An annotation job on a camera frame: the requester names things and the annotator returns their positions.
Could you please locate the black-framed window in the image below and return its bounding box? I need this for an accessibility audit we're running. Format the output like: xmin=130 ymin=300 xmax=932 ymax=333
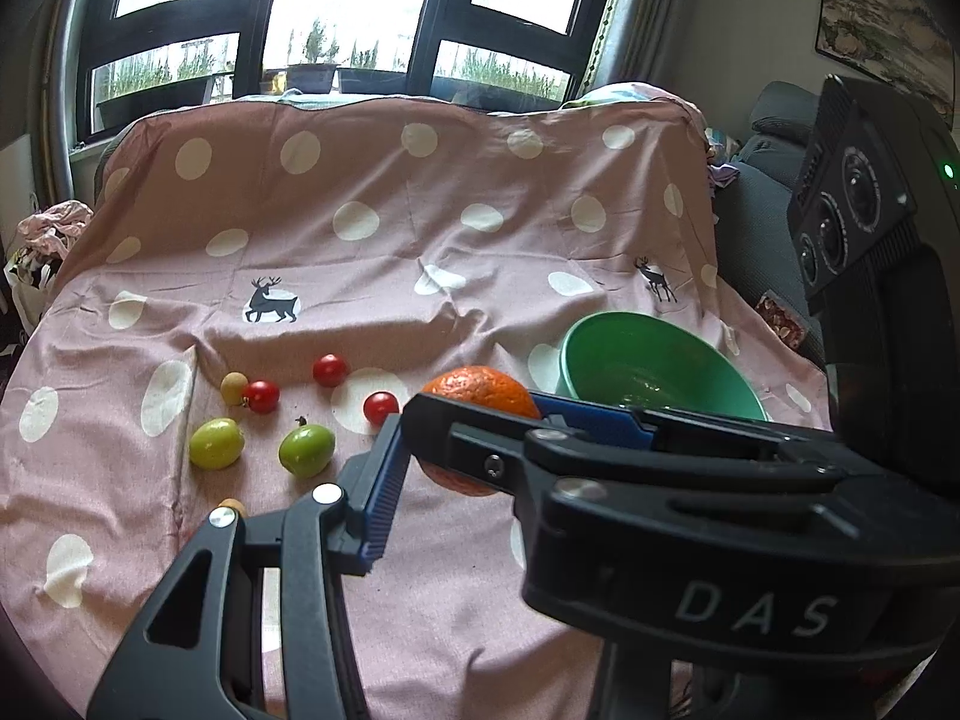
xmin=71 ymin=0 xmax=627 ymax=151

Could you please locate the landscape wall painting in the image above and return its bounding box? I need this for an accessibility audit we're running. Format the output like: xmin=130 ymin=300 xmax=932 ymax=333
xmin=816 ymin=0 xmax=960 ymax=117

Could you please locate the pile of pastel clothes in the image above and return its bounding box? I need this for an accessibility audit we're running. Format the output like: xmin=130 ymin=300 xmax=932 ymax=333
xmin=701 ymin=124 xmax=745 ymax=197

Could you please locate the light blue quilt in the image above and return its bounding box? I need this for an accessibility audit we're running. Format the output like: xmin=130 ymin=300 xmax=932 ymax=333
xmin=559 ymin=81 xmax=685 ymax=110

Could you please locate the grey sofa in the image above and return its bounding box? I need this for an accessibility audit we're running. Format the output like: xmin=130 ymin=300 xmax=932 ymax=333
xmin=709 ymin=81 xmax=833 ymax=370

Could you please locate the orange mandarin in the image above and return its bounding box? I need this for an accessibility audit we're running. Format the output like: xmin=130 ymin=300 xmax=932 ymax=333
xmin=420 ymin=365 xmax=542 ymax=497

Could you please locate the grey curtain with patterned trim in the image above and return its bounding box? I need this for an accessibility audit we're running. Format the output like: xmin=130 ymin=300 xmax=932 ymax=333
xmin=589 ymin=0 xmax=706 ymax=102

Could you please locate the black pot with small tree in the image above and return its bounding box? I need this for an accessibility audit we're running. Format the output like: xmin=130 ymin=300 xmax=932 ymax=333
xmin=286 ymin=19 xmax=343 ymax=95

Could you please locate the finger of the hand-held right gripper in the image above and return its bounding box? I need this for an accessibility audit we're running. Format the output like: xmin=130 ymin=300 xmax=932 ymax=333
xmin=401 ymin=390 xmax=932 ymax=550
xmin=529 ymin=390 xmax=833 ymax=458

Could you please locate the green plum with stem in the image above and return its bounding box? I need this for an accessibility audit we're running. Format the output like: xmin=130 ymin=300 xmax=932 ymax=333
xmin=278 ymin=417 xmax=336 ymax=476

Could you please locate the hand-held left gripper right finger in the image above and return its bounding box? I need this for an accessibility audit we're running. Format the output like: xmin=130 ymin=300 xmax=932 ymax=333
xmin=596 ymin=636 xmax=680 ymax=720

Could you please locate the green bowl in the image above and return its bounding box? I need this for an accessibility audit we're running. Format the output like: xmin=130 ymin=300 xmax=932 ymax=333
xmin=556 ymin=313 xmax=770 ymax=425

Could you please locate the black planter trough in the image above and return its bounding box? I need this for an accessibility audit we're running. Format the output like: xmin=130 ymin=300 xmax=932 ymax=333
xmin=336 ymin=41 xmax=410 ymax=95

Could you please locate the pink polka-dot deer sheet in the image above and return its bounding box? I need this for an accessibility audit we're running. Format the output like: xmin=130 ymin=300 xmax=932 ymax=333
xmin=0 ymin=82 xmax=835 ymax=720

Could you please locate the yellow-green plum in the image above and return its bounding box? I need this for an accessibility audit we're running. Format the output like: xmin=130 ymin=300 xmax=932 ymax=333
xmin=187 ymin=418 xmax=245 ymax=470

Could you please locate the white printed bag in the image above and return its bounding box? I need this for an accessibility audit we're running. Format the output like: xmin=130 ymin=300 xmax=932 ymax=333
xmin=4 ymin=247 xmax=58 ymax=340

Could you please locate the long black planter with grass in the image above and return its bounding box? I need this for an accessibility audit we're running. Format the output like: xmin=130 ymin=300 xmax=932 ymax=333
xmin=96 ymin=45 xmax=235 ymax=130
xmin=433 ymin=45 xmax=572 ymax=104

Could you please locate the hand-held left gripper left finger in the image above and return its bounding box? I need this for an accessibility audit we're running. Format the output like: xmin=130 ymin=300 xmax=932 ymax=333
xmin=86 ymin=414 xmax=412 ymax=720

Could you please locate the red patterned packet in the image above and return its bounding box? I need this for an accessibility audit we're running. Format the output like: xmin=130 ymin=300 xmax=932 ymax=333
xmin=756 ymin=291 xmax=809 ymax=350

